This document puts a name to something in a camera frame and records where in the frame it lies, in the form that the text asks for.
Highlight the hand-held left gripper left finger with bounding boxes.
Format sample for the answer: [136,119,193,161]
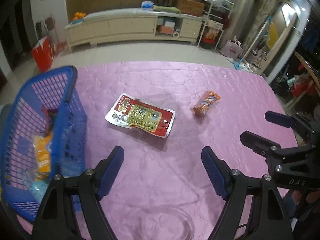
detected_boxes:
[32,145,125,240]

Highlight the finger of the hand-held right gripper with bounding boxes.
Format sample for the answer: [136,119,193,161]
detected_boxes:
[240,131,283,161]
[265,110,316,136]

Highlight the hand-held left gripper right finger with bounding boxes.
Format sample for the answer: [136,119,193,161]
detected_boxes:
[201,146,293,240]

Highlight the orange cartoon snack packet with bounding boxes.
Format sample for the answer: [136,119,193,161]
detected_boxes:
[193,91,221,118]

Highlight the red tofu snack packet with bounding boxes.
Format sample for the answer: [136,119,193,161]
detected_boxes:
[105,94,175,138]

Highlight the blue plastic basket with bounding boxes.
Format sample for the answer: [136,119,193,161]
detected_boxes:
[0,66,87,222]

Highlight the orange cracker pack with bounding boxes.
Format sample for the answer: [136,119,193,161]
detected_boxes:
[34,132,54,180]

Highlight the clear pack with blue tray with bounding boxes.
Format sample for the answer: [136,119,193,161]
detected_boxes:
[25,170,53,203]

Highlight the person's right hand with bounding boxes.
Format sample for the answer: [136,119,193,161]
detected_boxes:
[292,190,320,207]

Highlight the pink bag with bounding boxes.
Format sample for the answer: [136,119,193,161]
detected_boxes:
[220,37,244,58]

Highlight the pink tablecloth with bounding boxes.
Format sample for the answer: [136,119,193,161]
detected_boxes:
[12,60,300,240]

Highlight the orange snack bag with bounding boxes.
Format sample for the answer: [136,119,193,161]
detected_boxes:
[204,29,220,42]

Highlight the red paper bag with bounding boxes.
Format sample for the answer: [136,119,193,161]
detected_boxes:
[32,35,54,72]

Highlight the brown cardboard box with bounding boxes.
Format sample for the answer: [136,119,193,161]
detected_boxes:
[177,0,205,17]

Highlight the cream TV cabinet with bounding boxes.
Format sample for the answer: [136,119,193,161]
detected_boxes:
[65,8,204,53]

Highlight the green cushion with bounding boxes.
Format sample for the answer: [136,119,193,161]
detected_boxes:
[152,5,181,14]

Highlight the blue-handled mop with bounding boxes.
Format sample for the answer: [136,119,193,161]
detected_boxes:
[231,15,272,70]

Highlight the white wire rack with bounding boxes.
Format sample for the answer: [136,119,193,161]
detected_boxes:
[197,0,234,52]

